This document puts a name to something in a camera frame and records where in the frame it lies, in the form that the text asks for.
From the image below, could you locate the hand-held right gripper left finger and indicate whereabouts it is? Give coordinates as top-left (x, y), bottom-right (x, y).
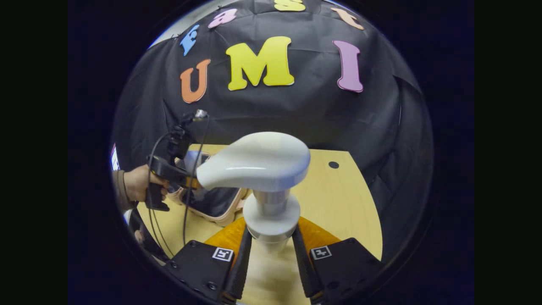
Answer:
top-left (163, 217), bottom-right (253, 303)

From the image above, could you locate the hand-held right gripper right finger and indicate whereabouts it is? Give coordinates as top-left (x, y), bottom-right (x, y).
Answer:
top-left (291, 217), bottom-right (384, 303)

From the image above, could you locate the white pump bottle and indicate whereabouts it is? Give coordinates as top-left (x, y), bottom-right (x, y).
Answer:
top-left (196, 132), bottom-right (311, 255)

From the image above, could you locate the black backdrop cloth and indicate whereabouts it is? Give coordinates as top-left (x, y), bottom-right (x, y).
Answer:
top-left (111, 0), bottom-right (432, 259)

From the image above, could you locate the black cable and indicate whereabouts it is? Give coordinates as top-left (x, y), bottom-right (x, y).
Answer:
top-left (183, 116), bottom-right (210, 246)
top-left (147, 132), bottom-right (175, 258)

